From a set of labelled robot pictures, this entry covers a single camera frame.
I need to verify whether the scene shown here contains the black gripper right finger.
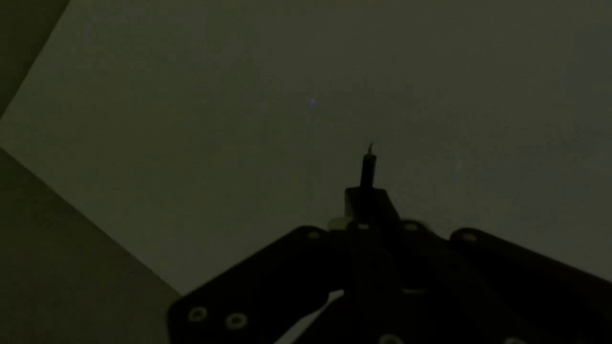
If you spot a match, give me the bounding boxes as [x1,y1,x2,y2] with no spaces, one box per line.
[369,187,612,344]

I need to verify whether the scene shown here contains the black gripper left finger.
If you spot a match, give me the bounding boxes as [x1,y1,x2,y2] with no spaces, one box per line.
[168,187,373,344]

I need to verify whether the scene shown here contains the large white table board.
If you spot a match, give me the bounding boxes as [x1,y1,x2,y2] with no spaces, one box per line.
[0,0,612,296]

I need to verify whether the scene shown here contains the long black charging cable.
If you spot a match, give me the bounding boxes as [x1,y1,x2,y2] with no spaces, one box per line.
[359,139,378,192]

